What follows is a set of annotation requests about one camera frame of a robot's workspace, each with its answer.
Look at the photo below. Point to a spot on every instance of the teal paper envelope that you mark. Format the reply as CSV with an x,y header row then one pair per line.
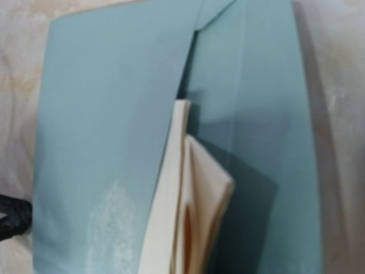
x,y
110,79

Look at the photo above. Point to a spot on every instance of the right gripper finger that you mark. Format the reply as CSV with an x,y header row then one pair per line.
x,y
17,217

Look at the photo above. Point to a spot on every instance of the beige lined letter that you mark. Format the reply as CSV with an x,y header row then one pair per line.
x,y
206,189
160,236

